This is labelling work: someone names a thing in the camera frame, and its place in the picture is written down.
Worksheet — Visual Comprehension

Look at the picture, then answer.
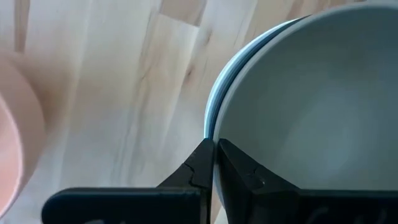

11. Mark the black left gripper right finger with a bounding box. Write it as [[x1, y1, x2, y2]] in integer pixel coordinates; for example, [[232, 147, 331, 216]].
[[217, 138, 301, 224]]

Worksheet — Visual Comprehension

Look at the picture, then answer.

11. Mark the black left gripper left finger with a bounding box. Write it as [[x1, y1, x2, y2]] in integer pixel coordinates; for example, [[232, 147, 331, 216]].
[[157, 138, 215, 224]]

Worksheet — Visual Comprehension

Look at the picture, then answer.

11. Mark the cream bowl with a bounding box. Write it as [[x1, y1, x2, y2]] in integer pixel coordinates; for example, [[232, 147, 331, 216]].
[[213, 2, 398, 215]]

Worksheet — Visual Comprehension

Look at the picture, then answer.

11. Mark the pink bowl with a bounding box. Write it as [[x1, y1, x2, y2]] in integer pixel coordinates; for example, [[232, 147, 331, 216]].
[[0, 51, 47, 218]]

